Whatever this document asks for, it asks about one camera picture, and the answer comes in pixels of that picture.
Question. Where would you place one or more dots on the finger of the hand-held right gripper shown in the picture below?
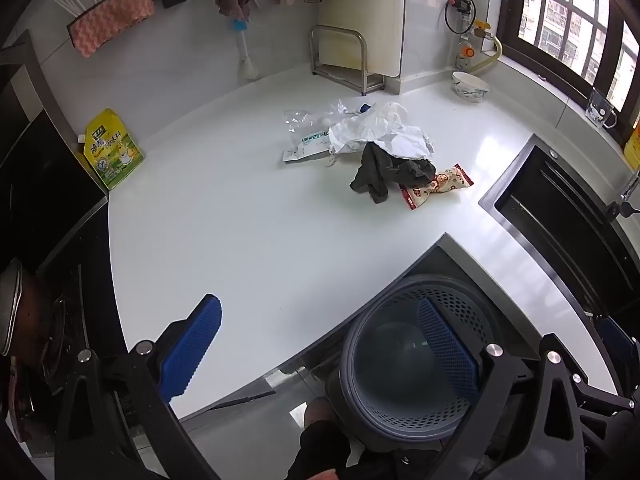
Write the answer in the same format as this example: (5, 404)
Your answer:
(617, 342)

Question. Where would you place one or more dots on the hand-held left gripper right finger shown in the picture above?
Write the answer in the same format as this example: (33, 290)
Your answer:
(447, 350)

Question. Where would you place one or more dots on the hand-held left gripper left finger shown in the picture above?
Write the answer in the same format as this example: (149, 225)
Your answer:
(195, 345)

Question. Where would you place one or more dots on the grey perforated plastic basket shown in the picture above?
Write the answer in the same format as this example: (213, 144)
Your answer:
(400, 360)

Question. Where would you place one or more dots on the red snack wrapper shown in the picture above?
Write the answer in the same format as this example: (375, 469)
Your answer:
(445, 185)

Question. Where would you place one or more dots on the dark grey cloth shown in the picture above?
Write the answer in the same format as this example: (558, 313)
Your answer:
(380, 170)

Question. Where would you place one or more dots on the white paper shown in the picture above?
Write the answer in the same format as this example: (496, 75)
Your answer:
(385, 132)

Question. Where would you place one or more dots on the clear plastic bag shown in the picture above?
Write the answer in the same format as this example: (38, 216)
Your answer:
(300, 120)

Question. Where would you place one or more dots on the chrome faucet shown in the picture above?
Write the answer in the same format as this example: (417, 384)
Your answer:
(627, 195)

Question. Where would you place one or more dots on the black kitchen sink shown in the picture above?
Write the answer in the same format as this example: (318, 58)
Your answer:
(550, 210)

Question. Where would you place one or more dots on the person's leg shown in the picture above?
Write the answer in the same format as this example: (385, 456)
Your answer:
(325, 445)

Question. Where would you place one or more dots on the yellow oil bottle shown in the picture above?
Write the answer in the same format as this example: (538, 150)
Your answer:
(633, 150)

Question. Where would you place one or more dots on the yellow seasoning pouch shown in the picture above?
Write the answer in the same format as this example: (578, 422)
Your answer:
(112, 152)

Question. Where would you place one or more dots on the black cooktop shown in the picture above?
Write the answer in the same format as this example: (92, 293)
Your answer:
(50, 185)

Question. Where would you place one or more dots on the clear printed glass mug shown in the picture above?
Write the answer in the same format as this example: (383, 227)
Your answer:
(599, 107)

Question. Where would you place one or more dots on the white patterned bowl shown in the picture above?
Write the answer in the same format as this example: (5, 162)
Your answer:
(469, 87)

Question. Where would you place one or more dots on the steel cutting board rack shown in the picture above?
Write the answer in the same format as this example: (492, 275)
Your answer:
(367, 70)

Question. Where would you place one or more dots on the blue white bottle brush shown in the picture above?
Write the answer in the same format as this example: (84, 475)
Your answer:
(244, 47)

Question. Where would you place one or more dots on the yellow gas valve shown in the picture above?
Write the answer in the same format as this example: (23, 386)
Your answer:
(483, 28)

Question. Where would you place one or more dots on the dark framed window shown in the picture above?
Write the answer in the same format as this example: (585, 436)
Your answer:
(560, 15)

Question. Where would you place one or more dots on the orange wavy sponge cloth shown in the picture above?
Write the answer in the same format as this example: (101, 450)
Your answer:
(110, 17)

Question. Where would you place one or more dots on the red black gas device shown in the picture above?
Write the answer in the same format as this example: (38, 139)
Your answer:
(461, 3)

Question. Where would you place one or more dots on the white cutting board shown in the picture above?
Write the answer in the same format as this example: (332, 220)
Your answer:
(360, 10)

